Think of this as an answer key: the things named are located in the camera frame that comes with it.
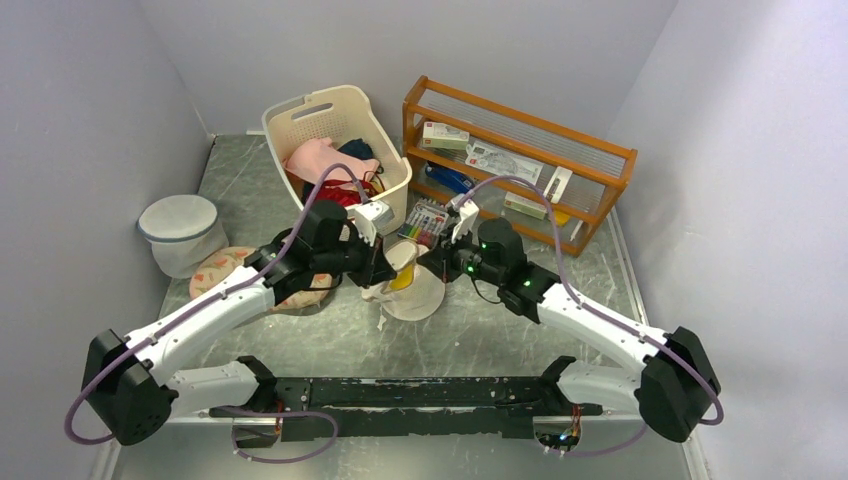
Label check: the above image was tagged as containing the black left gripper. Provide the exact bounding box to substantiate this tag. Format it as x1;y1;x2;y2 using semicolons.
313;224;397;288

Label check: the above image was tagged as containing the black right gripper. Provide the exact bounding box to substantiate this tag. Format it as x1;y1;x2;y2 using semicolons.
419;222;504;287

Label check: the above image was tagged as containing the white mesh laundry bag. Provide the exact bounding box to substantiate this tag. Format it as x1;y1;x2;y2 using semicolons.
361;240;446;329

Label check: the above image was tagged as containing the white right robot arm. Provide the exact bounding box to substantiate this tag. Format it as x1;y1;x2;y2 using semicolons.
417;219;723;443

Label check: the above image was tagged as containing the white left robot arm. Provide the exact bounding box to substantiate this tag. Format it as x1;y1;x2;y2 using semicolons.
81;200;396;446

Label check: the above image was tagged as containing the yellow bra in bag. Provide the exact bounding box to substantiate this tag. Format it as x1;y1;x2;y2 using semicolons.
388;261;417;291

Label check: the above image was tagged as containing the floral pink bra bag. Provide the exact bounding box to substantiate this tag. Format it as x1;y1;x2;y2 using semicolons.
188;246;333;314

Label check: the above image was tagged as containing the cream plastic laundry basket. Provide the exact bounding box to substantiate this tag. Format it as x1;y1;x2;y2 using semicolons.
262;85;412;234

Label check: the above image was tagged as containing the pack of coloured markers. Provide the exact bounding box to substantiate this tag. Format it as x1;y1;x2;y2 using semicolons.
397;198;449;248

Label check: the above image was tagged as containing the blue stapler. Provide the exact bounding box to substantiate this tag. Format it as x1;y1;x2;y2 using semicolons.
424;162;475;194

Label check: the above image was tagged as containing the red garment in basket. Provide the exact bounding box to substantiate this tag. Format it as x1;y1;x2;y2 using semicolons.
316;180;384;207

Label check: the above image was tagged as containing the green white box lower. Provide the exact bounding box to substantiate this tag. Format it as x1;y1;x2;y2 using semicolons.
503;192;547;219

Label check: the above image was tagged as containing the green white box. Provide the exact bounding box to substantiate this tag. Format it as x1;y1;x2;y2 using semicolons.
503;192;547;219
421;121;470;150

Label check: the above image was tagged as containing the clear blister pack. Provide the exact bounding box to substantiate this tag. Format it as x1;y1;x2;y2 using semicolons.
464;139;544;184

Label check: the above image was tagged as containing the green white box upper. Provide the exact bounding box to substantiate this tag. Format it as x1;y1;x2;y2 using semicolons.
421;121;470;150

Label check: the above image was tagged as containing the dark blue garment in basket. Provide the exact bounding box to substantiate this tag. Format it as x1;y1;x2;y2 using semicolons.
337;138;375;161

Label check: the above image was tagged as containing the pink cloth in basket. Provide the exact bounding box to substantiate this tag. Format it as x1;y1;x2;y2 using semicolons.
281;137;380;193

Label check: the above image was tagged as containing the yellow small block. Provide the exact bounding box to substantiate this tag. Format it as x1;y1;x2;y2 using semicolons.
548;210;571;228

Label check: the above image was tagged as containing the orange wooden shelf rack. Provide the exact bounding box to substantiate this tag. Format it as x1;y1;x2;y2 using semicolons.
402;76;638;257

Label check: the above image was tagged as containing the white pen on shelf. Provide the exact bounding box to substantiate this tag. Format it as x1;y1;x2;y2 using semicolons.
569;220;584;243

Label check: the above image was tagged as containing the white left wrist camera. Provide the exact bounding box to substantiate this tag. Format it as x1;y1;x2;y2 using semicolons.
353;201;394;246

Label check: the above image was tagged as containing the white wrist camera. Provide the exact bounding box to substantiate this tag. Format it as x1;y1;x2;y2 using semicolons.
353;201;394;246
447;194;480;244

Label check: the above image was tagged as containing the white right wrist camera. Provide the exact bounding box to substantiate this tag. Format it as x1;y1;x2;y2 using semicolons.
447;194;480;244

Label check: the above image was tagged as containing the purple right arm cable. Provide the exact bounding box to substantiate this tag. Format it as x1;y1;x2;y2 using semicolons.
457;175;725;460

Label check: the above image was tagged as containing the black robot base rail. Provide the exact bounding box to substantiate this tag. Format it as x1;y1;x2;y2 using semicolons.
210;374;602;442

